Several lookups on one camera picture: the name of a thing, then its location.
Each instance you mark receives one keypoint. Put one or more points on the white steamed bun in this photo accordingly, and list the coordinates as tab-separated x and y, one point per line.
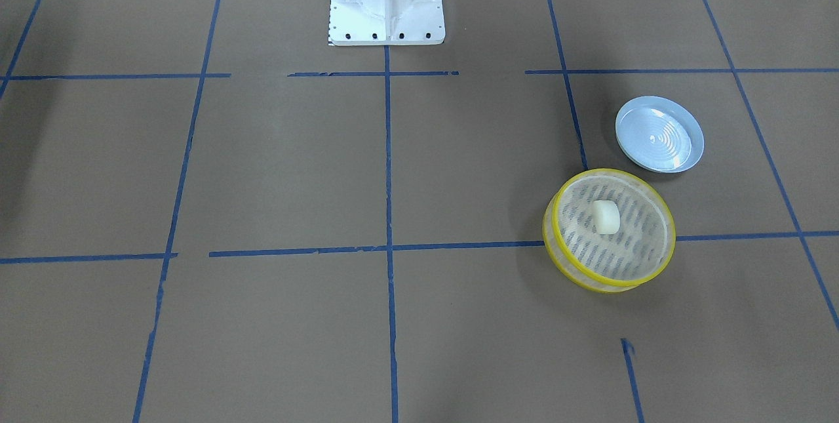
606	217

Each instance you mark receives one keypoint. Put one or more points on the yellow plastic steamer basket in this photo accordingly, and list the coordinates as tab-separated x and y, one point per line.
638	251

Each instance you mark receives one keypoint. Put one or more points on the light blue plate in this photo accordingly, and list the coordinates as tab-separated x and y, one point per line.
659	135

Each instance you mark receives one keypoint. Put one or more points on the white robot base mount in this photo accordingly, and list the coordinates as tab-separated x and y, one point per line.
386	22

